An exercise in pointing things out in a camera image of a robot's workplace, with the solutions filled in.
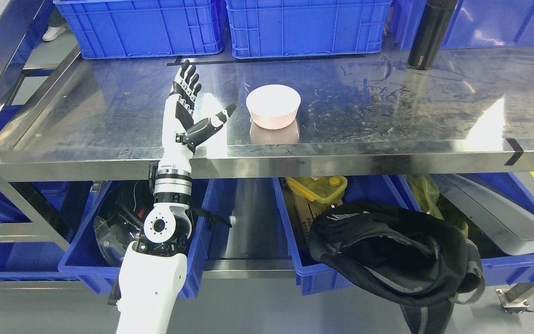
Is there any blue bin lower middle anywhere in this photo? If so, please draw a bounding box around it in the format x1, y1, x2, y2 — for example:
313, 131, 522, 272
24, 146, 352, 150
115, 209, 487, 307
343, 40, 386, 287
271, 175, 420, 295

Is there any pink bowl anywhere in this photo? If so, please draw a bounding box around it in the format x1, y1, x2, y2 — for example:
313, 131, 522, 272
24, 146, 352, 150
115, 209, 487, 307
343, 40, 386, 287
245, 84, 301, 130

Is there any white shoe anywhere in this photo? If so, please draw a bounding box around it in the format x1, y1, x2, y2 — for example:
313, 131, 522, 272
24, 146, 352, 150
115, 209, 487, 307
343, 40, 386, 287
42, 25, 67, 42

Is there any blue bin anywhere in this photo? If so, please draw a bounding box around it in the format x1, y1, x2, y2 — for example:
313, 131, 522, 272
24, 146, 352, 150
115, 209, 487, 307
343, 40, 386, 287
271, 175, 420, 295
58, 179, 225, 300
0, 181, 94, 283
401, 173, 534, 287

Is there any blue bin far left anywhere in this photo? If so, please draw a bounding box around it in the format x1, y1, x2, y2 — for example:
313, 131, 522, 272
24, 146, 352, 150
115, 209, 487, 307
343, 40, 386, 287
0, 181, 94, 283

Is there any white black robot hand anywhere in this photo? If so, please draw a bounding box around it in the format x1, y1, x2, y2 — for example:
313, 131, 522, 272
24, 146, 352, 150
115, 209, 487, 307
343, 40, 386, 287
158, 60, 237, 173

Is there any yellow food container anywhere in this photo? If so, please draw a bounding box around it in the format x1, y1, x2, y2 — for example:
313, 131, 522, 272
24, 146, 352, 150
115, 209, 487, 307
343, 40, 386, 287
286, 176, 348, 205

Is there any blue bin lower right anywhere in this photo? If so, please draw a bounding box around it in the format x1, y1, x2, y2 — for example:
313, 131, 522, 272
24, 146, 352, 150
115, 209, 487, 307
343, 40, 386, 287
401, 173, 534, 287

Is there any blue crate top middle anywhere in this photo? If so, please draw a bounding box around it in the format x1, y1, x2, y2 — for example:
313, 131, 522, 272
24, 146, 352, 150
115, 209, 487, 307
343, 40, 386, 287
225, 0, 392, 59

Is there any black thermos bottle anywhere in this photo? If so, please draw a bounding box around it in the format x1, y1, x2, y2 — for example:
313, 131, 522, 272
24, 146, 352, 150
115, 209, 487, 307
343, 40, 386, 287
407, 0, 458, 70

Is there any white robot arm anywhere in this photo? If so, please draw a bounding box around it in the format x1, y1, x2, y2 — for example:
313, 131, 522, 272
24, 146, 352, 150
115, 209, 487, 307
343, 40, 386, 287
116, 159, 193, 334

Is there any stainless steel table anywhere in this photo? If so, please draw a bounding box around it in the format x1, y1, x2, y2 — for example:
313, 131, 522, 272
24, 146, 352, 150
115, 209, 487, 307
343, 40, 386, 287
0, 0, 534, 316

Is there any grey plastic lid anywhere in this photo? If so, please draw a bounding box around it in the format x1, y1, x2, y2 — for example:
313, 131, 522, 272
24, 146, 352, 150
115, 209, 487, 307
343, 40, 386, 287
432, 174, 534, 256

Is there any blue crate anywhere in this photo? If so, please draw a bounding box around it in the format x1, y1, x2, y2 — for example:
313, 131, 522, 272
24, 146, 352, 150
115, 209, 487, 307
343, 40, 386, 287
225, 0, 392, 59
392, 0, 534, 51
54, 0, 228, 59

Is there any black backpack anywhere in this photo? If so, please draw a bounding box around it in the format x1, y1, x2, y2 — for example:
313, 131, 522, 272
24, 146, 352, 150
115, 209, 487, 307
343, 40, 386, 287
308, 199, 487, 334

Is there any blue crate top right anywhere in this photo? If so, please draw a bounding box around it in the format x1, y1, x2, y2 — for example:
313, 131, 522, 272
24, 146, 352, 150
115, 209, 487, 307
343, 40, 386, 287
392, 0, 534, 51

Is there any blue bin lower left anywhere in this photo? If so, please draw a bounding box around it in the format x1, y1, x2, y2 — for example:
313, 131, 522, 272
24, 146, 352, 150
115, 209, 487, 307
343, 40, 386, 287
58, 179, 225, 300

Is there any blue crate top left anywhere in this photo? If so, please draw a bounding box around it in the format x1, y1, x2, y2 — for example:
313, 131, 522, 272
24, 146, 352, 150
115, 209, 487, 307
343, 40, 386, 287
54, 0, 228, 59

